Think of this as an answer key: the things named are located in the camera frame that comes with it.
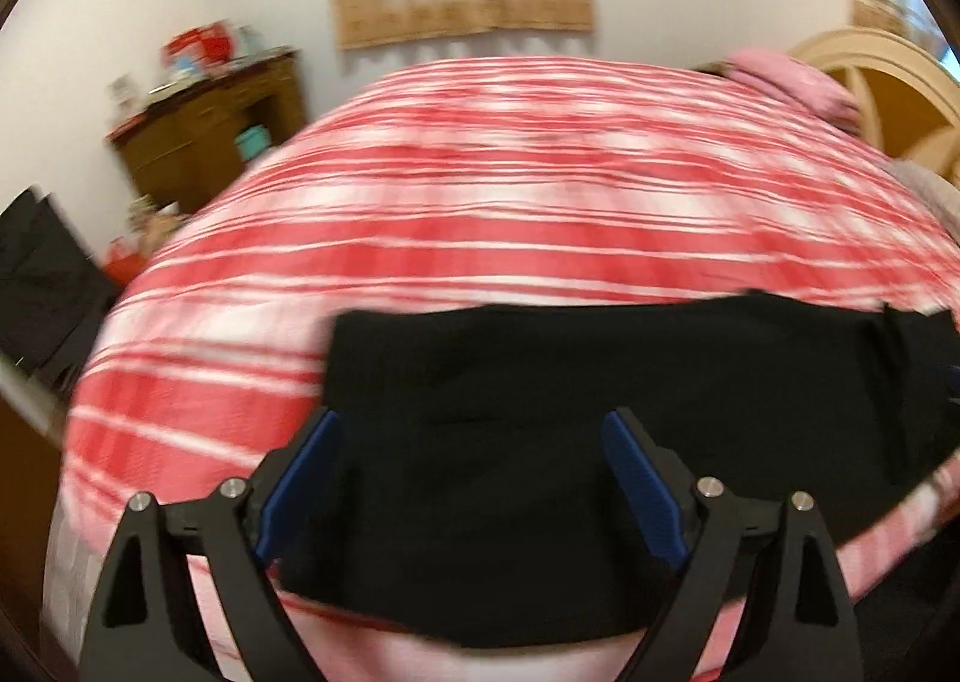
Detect brown wooden desk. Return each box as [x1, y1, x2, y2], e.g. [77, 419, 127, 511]
[107, 48, 308, 214]

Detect black pants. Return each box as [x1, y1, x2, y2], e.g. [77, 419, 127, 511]
[277, 292, 958, 648]

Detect black chair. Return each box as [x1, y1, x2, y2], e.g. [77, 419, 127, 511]
[0, 188, 121, 399]

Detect cream wooden headboard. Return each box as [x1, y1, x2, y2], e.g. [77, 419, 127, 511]
[789, 27, 958, 186]

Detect white card on desk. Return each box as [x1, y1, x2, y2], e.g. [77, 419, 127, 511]
[109, 74, 140, 121]

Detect teal box in desk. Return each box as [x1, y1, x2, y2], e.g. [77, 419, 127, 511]
[235, 124, 272, 163]

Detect patterned bag on floor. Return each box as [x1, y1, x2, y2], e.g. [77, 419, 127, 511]
[127, 196, 185, 259]

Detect pink folded blanket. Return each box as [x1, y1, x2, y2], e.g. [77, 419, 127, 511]
[722, 48, 862, 134]

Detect red plaid bed sheet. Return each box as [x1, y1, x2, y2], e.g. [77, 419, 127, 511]
[46, 56, 958, 641]

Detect red gift bag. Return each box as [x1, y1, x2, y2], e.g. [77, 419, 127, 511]
[161, 20, 235, 71]

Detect red bag on floor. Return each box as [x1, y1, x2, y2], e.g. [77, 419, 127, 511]
[103, 238, 146, 289]

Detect striped pillow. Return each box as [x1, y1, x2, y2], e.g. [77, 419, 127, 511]
[889, 160, 960, 243]

